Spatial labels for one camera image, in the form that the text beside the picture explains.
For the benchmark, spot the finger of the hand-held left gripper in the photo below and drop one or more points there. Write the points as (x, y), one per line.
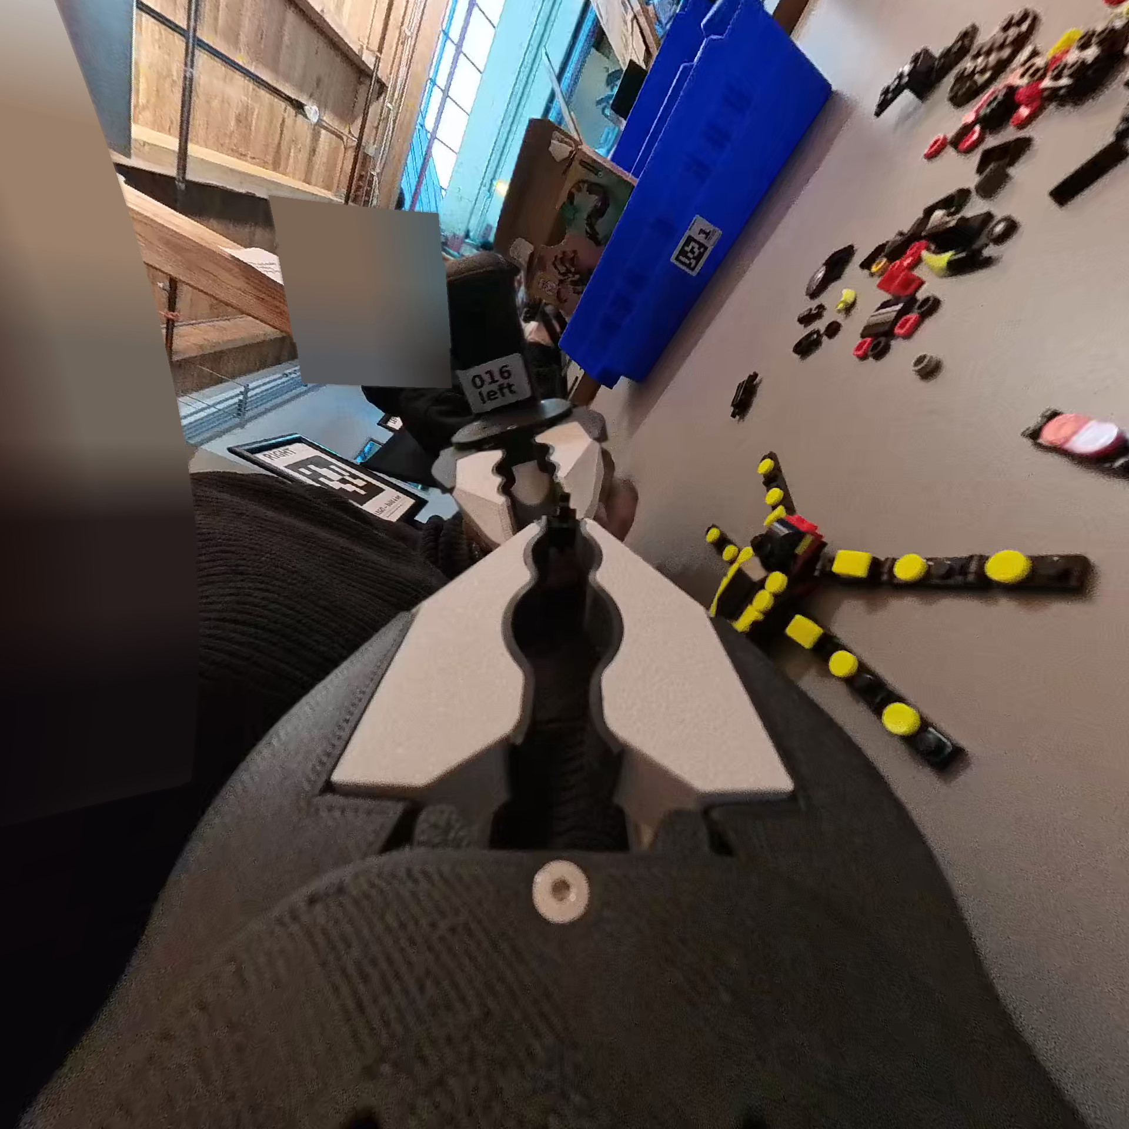
(577, 467)
(484, 494)

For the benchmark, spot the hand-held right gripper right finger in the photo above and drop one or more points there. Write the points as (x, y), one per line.
(688, 706)

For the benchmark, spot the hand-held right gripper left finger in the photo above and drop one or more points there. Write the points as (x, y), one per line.
(431, 697)

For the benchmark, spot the black yellow lego spider model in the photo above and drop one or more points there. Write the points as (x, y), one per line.
(781, 547)

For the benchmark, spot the black lego clip bar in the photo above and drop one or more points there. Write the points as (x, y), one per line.
(745, 394)

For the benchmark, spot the grey round lego stud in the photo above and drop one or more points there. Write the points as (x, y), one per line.
(925, 365)

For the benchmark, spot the pile of loose lego pieces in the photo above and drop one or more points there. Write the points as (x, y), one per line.
(899, 280)

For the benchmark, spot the red topped black lego plate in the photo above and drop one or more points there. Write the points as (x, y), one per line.
(1076, 437)

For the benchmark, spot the person's left hand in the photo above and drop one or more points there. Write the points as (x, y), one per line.
(624, 512)

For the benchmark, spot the cardboard box with colourful print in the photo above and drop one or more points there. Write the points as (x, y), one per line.
(537, 177)

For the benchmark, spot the black framed marker sign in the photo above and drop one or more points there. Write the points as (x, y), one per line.
(335, 477)

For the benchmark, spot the blue plastic bin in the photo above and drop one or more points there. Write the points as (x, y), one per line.
(705, 132)

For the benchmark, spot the wooden roof beam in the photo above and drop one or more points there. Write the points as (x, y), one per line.
(202, 256)

